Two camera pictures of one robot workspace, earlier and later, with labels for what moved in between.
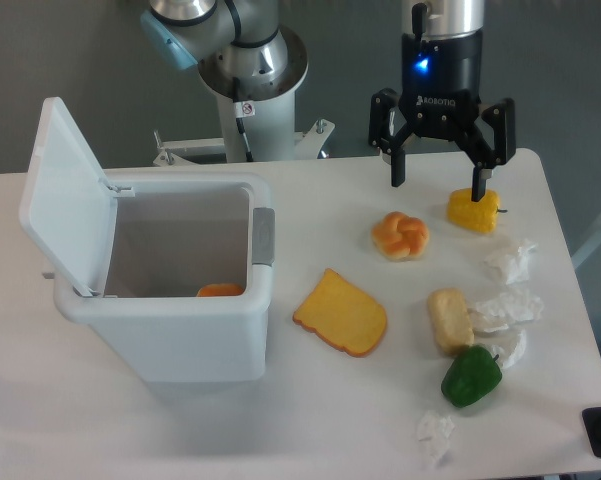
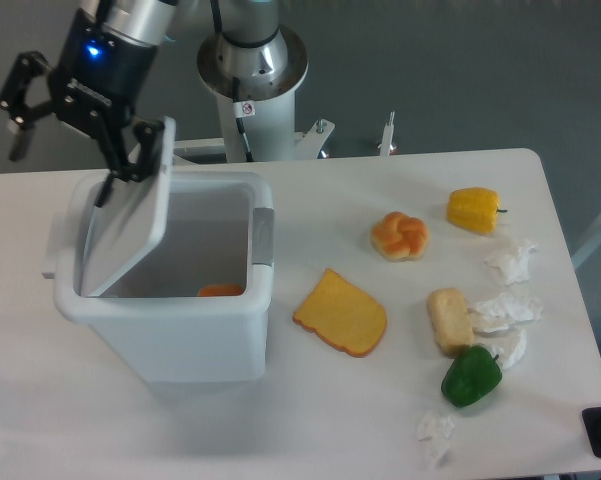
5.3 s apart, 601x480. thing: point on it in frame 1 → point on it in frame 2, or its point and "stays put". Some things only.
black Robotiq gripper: (441, 84) → (101, 78)
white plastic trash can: (189, 286) stays put
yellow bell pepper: (479, 216) stays put
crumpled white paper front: (435, 432) stays put
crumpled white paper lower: (505, 343) stays put
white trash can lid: (68, 205) → (131, 221)
